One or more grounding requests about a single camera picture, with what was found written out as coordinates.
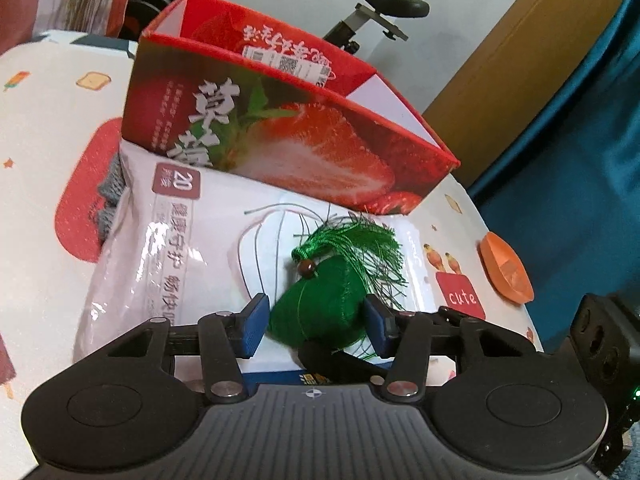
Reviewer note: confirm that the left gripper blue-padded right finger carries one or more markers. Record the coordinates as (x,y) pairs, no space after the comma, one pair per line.
(405,337)

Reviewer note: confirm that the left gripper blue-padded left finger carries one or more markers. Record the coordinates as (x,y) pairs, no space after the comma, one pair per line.
(223,338)

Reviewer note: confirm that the white face mask package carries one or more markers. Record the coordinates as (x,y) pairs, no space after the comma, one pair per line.
(187,242)

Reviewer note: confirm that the teal curtain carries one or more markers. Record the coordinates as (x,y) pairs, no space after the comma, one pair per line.
(565,195)

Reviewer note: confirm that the red strawberry cardboard box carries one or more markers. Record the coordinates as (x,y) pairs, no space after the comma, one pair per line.
(220,86)

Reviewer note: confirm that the patterned white tablecloth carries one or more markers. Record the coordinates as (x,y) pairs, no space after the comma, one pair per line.
(61,110)

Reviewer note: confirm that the wooden door frame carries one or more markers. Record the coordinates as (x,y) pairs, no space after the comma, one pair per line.
(512,75)

